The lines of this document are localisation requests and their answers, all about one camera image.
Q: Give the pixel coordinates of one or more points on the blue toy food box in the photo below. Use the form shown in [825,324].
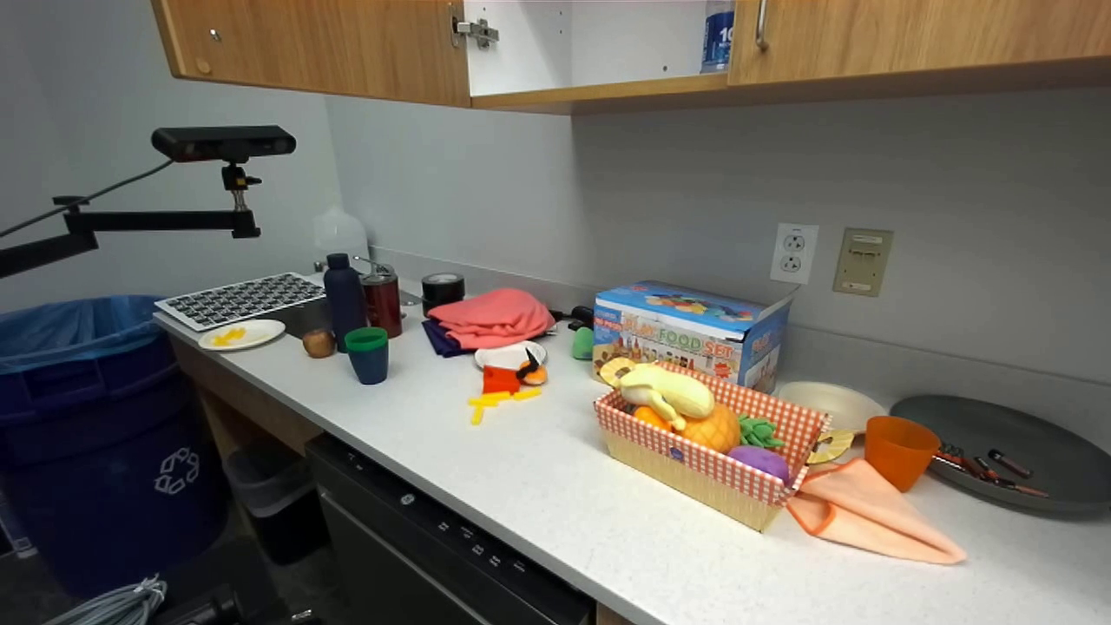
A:
[712,335]

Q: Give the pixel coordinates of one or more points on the beige bowl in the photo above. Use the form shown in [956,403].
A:
[839,403]

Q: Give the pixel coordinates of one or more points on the green toy vegetable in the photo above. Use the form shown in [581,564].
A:
[759,433]

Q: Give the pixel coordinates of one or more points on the white wall outlet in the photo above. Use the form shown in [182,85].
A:
[794,253]

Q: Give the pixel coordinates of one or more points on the dark grey round tray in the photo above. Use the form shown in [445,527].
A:
[1011,460]

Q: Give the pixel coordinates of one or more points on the dark red jar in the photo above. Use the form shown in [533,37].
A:
[383,300]

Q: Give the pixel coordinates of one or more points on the black camera on stand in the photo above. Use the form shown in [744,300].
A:
[229,145]

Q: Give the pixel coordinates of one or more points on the black dishwasher front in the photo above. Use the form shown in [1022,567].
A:
[406,560]

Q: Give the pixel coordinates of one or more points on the black round can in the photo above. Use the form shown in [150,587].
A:
[440,290]

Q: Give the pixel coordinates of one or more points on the beige wall switch plate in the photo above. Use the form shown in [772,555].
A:
[863,263]

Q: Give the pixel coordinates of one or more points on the wooden upper cabinet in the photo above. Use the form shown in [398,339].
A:
[621,52]

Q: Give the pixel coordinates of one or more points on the yellow toy fry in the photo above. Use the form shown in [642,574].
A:
[491,400]

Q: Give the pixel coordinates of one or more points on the wooden cabinet door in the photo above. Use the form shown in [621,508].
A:
[386,50]

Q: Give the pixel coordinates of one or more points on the red toy fries box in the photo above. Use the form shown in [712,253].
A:
[501,380]

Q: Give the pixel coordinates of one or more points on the black white dish rack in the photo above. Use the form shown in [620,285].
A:
[241,300]

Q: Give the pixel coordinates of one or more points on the blue cup green rim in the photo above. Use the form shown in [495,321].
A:
[368,352]

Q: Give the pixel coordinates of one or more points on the pink folded cloth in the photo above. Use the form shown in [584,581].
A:
[491,321]

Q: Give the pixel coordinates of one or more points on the orange paper napkin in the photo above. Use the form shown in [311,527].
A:
[859,508]

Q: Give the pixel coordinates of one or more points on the dark blue water bottle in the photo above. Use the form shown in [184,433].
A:
[342,292]

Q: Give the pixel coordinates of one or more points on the orange plastic cup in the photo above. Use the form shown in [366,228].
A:
[900,450]

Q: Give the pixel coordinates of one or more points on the blue recycling bin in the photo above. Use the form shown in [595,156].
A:
[103,442]

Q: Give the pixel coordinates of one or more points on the purple toy fruit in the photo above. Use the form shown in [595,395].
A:
[760,460]

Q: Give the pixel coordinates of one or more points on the orange toy fruit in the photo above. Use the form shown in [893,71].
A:
[717,433]

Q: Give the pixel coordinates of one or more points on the white plate with yellow food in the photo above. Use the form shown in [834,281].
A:
[241,335]

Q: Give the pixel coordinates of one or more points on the red checkered cardboard tray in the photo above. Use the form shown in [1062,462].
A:
[712,477]

